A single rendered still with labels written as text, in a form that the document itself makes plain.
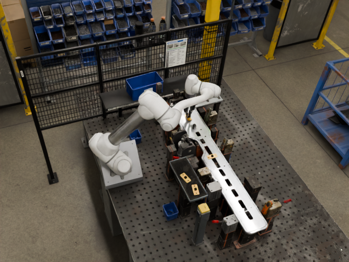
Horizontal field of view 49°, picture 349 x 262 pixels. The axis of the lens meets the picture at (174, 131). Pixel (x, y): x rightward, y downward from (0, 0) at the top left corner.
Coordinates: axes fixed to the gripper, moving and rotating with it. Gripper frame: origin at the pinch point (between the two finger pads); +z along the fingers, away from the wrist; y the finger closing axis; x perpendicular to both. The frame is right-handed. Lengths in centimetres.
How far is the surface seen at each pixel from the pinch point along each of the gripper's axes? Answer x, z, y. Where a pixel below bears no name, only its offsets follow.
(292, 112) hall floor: 53, 106, 182
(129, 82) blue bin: 50, -7, -37
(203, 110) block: 5.4, 7.1, 18.3
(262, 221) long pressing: -112, 5, 7
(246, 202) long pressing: -95, 5, 4
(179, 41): 54, -37, 13
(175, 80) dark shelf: 47.8, 1.9, 8.5
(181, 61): 54, -15, 16
